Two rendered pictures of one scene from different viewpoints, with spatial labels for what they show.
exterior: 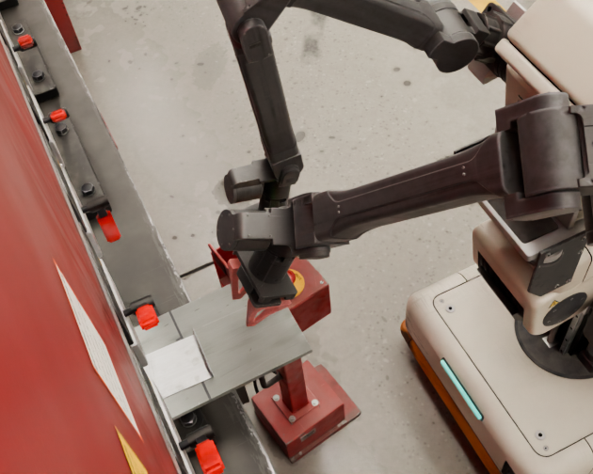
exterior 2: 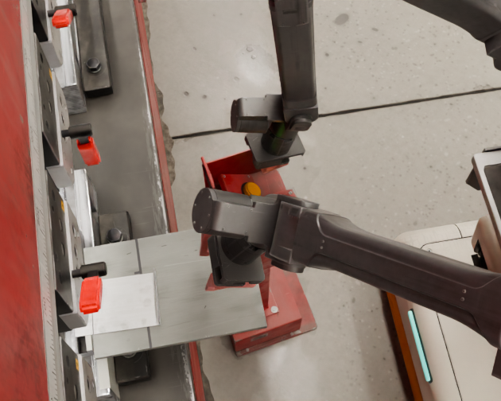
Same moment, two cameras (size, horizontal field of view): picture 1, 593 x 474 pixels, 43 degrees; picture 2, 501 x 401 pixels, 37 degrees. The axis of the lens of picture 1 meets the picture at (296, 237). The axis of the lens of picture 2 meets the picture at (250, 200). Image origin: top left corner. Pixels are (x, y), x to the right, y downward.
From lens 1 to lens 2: 0.26 m
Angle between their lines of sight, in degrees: 12
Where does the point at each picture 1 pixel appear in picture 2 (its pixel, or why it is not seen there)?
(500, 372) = (463, 342)
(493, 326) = not seen: hidden behind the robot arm
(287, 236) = (265, 235)
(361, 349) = not seen: hidden behind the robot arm
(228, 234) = (203, 216)
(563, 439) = not seen: outside the picture
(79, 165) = (91, 34)
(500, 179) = (499, 332)
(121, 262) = (108, 155)
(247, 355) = (200, 311)
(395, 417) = (349, 341)
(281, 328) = (242, 293)
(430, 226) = (446, 156)
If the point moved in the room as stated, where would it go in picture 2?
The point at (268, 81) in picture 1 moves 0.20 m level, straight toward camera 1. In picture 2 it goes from (299, 39) to (279, 167)
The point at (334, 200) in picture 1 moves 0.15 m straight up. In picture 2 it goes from (321, 231) to (334, 168)
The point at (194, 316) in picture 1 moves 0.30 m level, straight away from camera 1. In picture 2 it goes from (159, 252) to (149, 94)
